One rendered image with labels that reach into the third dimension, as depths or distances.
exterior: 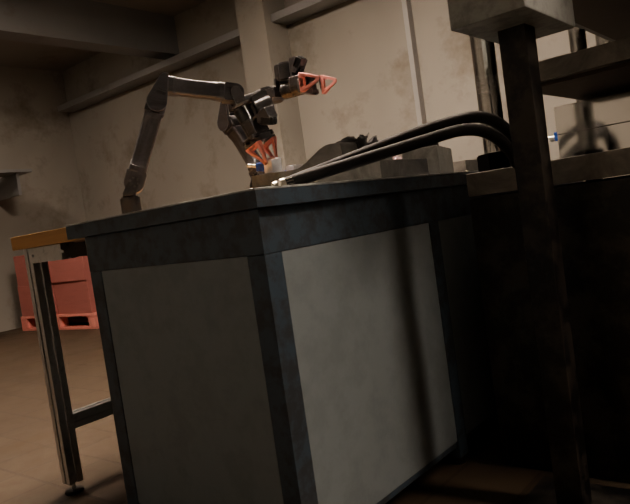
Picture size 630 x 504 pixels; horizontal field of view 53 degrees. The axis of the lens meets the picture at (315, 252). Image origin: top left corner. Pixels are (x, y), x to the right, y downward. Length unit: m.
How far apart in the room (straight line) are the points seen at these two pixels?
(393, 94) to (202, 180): 2.28
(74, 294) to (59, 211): 1.75
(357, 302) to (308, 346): 0.19
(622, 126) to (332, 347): 1.13
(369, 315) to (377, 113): 3.65
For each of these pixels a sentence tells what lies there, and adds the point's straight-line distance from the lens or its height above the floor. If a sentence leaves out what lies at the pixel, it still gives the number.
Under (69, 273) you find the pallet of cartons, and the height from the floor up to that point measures 0.54.
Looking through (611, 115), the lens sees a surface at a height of 0.90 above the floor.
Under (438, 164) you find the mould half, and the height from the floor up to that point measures 0.85.
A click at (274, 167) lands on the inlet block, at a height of 0.91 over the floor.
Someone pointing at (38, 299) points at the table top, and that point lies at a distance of 2.08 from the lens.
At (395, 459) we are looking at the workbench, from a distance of 1.60.
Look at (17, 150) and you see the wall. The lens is 7.86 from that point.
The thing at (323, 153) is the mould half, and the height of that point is 0.91.
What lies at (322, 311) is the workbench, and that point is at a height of 0.53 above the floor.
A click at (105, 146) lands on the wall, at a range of 7.66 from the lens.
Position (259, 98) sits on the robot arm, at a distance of 2.17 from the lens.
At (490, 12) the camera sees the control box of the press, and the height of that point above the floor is 1.08.
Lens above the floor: 0.73
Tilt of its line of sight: 3 degrees down
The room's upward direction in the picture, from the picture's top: 8 degrees counter-clockwise
